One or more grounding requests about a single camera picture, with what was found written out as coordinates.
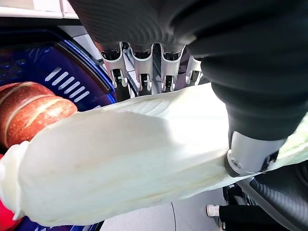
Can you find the white cabinet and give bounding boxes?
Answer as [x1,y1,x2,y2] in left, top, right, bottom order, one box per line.
[0,0,84,26]

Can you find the red round produce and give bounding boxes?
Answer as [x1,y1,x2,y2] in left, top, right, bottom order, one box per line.
[0,190,14,217]

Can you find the blue plastic basket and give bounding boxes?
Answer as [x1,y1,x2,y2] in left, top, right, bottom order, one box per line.
[0,29,119,231]

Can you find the person's white shoe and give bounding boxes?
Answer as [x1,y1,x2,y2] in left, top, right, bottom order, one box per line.
[206,204,220,218]

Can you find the pale napa cabbage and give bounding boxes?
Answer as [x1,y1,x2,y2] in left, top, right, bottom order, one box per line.
[0,81,308,228]

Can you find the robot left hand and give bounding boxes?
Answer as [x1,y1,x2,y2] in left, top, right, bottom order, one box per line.
[68,0,308,178]

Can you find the black textured robot body part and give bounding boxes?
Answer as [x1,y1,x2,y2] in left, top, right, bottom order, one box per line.
[237,161,308,231]

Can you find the person's leg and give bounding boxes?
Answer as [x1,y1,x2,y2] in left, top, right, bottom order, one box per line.
[218,204,256,231]

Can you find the thin black floor cable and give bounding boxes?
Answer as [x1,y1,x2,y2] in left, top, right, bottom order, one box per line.
[170,202,177,231]

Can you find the red sliced apple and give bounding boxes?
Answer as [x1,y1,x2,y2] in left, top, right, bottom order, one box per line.
[0,81,78,149]

